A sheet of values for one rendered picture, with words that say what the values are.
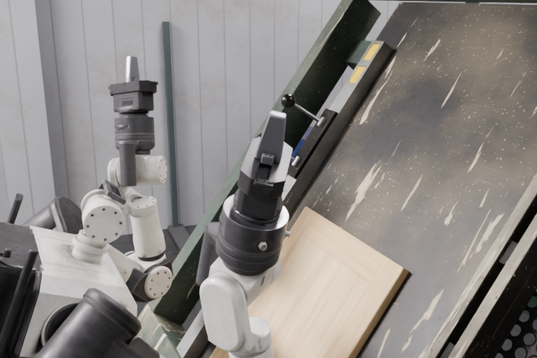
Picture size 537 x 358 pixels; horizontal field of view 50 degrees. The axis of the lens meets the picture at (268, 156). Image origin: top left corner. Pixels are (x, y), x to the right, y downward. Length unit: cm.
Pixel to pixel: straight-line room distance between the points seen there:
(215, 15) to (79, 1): 95
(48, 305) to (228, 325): 29
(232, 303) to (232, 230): 10
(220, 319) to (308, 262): 56
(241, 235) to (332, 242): 59
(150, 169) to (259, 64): 330
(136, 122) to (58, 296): 49
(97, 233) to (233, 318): 31
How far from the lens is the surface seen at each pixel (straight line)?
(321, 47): 172
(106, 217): 99
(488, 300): 97
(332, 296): 125
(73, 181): 444
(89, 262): 105
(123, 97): 135
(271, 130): 70
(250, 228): 73
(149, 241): 139
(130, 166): 129
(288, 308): 133
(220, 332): 82
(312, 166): 149
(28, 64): 418
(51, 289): 95
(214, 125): 451
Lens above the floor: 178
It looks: 16 degrees down
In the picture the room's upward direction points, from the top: straight up
